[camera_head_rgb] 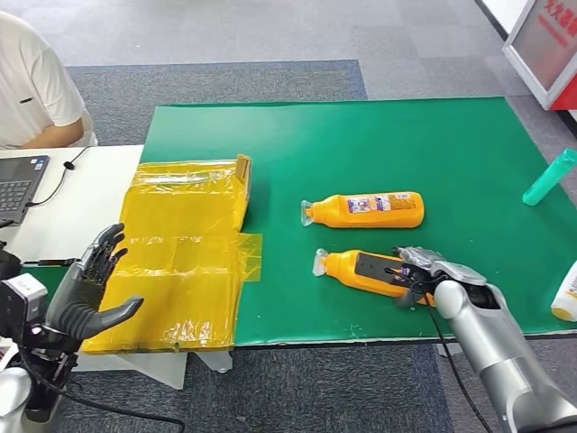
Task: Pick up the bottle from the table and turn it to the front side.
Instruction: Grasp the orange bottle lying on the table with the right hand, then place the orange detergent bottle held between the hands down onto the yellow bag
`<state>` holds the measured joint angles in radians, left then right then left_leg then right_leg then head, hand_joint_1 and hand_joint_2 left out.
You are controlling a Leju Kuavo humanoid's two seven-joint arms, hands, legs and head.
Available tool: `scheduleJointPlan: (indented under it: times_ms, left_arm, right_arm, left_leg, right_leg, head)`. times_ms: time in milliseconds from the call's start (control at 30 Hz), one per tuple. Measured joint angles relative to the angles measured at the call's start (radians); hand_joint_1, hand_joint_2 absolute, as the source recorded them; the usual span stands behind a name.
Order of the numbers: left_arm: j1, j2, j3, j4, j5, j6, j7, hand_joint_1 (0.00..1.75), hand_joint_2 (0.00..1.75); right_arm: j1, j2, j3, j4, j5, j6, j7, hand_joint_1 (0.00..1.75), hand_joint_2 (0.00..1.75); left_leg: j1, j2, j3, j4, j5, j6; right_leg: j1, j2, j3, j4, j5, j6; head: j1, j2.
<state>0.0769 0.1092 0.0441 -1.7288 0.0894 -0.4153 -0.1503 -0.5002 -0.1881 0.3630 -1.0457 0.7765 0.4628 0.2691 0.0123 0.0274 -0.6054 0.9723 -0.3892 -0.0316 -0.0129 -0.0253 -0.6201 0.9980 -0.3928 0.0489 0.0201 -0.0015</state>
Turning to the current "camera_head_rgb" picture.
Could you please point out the yellow taped cardboard box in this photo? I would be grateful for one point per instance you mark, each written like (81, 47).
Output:
(180, 281)

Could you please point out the dark laptop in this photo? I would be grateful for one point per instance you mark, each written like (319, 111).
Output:
(18, 185)

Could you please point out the white table bracket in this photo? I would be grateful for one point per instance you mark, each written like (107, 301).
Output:
(443, 349)
(216, 360)

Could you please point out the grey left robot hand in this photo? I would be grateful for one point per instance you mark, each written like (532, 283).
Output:
(76, 308)

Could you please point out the teal plastic bottle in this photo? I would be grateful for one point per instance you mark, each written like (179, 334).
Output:
(547, 179)

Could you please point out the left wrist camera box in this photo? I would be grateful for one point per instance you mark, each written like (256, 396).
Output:
(23, 302)

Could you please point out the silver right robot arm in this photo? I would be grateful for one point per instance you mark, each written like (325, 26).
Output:
(495, 352)

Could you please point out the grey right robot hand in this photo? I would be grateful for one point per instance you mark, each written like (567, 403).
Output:
(428, 260)

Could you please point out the orange bottle with clear cap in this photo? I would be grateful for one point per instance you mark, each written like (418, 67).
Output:
(374, 217)
(342, 272)

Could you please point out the white and red sign stand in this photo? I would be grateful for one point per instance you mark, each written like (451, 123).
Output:
(541, 48)

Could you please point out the white and yellow bottle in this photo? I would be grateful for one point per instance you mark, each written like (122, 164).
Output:
(567, 299)

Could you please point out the person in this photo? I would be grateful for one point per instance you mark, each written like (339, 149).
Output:
(32, 83)

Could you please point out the green table mat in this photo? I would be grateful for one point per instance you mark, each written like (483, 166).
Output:
(360, 149)

